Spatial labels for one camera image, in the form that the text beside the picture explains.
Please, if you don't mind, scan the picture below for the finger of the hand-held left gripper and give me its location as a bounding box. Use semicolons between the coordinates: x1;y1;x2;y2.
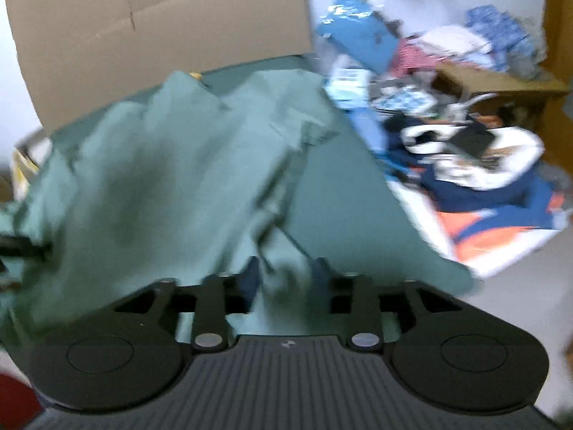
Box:
0;234;51;261

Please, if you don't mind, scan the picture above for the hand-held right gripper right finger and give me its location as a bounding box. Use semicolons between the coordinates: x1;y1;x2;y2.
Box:
312;256;464;352

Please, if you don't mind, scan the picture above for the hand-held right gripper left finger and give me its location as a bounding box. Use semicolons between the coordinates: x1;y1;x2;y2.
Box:
114;256;264;352

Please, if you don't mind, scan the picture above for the green garment with yellow patch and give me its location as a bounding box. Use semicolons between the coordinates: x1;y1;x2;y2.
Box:
0;69;488;354

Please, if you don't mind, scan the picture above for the yellow and white plastic bag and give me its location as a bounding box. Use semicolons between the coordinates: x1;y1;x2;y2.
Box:
10;145;45;200

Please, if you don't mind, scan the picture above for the orange blue and white blanket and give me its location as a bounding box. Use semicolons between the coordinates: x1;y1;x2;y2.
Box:
387;114;573;276

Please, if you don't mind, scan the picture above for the white wet wipes pack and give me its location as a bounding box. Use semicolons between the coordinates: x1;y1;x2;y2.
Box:
323;68;371;109

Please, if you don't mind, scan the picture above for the black phone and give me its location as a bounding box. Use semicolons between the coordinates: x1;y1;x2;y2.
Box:
447;122;497;161

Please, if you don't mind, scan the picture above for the red checkered cloth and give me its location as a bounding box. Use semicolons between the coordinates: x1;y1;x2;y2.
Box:
389;39;438;78

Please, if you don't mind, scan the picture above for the blue cloth in plastic package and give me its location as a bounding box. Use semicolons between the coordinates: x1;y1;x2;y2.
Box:
314;0;400;75

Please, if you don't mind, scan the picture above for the flattened brown cardboard box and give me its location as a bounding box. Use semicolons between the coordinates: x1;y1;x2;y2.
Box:
4;0;318;134

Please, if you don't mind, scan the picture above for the wooden box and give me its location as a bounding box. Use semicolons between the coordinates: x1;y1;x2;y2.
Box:
430;59;570;119

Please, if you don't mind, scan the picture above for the blue patterned cloth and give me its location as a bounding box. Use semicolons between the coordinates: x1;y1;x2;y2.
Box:
463;4;546;75

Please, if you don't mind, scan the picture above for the wooden door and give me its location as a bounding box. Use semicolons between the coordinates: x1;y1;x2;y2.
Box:
535;0;573;177

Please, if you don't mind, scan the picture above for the grey metal frame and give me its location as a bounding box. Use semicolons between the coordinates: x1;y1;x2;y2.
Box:
15;126;53;162

